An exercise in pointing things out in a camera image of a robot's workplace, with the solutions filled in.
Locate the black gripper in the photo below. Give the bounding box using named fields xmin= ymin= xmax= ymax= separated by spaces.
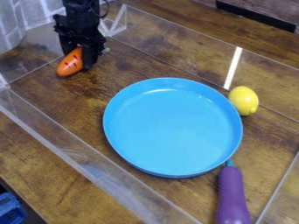
xmin=52 ymin=0 xmax=108 ymax=70

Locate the orange toy carrot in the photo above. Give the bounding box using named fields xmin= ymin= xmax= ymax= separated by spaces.
xmin=56 ymin=46 xmax=84 ymax=78

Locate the white gridded curtain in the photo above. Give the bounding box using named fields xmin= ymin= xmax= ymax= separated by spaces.
xmin=0 ymin=0 xmax=110 ymax=53

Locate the blue round plate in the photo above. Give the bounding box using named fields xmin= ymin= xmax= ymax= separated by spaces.
xmin=103 ymin=78 xmax=243 ymax=179

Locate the dark baseboard strip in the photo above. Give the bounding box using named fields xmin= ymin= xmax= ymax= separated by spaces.
xmin=216 ymin=0 xmax=296 ymax=33

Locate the yellow toy lemon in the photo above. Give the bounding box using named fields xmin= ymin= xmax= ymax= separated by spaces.
xmin=228 ymin=86 xmax=259 ymax=116

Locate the blue object at corner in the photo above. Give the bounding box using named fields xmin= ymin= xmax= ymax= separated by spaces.
xmin=0 ymin=192 xmax=27 ymax=224

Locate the purple toy eggplant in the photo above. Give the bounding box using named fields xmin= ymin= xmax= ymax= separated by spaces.
xmin=216 ymin=159 xmax=252 ymax=224

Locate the black cable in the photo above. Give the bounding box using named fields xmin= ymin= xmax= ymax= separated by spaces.
xmin=90 ymin=0 xmax=111 ymax=19

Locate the clear acrylic enclosure wall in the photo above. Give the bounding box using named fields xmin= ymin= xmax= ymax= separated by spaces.
xmin=0 ymin=0 xmax=299 ymax=224

